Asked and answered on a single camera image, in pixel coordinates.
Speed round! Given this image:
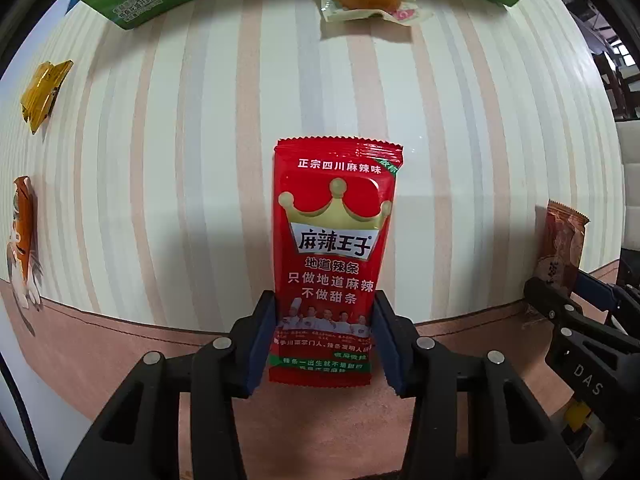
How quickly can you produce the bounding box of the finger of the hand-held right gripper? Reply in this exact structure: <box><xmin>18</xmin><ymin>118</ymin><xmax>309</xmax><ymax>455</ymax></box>
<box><xmin>574</xmin><ymin>267</ymin><xmax>640</xmax><ymax>312</ymax></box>
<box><xmin>522</xmin><ymin>277</ymin><xmax>588</xmax><ymax>335</ymax></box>

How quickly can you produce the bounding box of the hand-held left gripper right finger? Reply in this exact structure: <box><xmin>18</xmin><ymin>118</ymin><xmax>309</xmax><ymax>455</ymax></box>
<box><xmin>372</xmin><ymin>289</ymin><xmax>584</xmax><ymax>480</ymax></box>

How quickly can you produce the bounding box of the orange cat print snack packet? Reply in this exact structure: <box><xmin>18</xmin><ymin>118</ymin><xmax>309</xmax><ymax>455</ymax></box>
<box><xmin>11</xmin><ymin>176</ymin><xmax>40</xmax><ymax>261</ymax></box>

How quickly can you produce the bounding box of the gold snack packet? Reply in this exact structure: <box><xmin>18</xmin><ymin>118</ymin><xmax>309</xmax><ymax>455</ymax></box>
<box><xmin>20</xmin><ymin>60</ymin><xmax>74</xmax><ymax>135</ymax></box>

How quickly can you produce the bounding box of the long red crown snack packet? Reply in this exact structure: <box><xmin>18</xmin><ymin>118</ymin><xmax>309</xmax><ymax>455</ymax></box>
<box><xmin>267</xmin><ymin>137</ymin><xmax>404</xmax><ymax>389</ymax></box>

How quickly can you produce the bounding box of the brown red snack packet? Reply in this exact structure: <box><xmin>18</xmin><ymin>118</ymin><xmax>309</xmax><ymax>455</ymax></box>
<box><xmin>532</xmin><ymin>199</ymin><xmax>591</xmax><ymax>306</ymax></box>

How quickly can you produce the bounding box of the brown wooden chair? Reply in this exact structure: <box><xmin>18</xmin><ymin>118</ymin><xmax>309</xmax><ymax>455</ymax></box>
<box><xmin>570</xmin><ymin>0</ymin><xmax>640</xmax><ymax>121</ymax></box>

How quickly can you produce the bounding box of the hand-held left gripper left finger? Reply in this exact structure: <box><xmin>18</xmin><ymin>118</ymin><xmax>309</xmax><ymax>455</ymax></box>
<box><xmin>62</xmin><ymin>289</ymin><xmax>277</xmax><ymax>480</ymax></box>

